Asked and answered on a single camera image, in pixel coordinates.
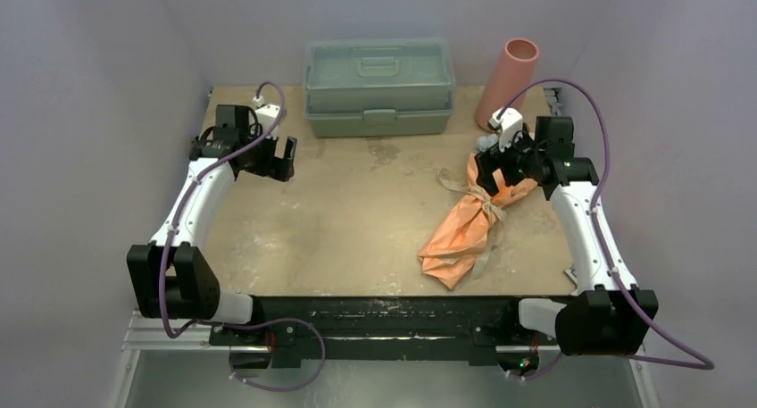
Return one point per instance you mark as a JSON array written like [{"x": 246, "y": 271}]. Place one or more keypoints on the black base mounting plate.
[{"x": 478, "y": 330}]

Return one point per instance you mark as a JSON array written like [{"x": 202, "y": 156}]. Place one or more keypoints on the beige ribbon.
[{"x": 482, "y": 210}]

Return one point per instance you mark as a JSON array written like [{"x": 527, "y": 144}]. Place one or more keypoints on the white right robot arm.
[{"x": 602, "y": 318}]

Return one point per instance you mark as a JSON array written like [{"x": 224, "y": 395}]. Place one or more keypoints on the pink cylindrical vase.
[{"x": 514, "y": 70}]

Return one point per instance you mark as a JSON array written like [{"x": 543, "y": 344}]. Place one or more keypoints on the green plastic toolbox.
[{"x": 378, "y": 88}]

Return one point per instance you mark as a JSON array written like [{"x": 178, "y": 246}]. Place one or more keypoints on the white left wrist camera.
[{"x": 266, "y": 112}]

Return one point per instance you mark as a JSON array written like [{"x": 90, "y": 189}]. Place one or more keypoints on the orange wrapping paper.
[{"x": 467, "y": 228}]

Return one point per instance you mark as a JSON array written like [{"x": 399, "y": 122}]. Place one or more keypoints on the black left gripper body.
[{"x": 262, "y": 161}]

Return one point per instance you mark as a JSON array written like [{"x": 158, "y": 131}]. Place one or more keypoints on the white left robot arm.
[{"x": 169, "y": 274}]

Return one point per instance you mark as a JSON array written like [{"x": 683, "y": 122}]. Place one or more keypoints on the artificial flower bouquet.
[{"x": 486, "y": 142}]

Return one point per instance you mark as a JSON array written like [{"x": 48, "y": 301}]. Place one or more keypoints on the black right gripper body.
[{"x": 499, "y": 163}]

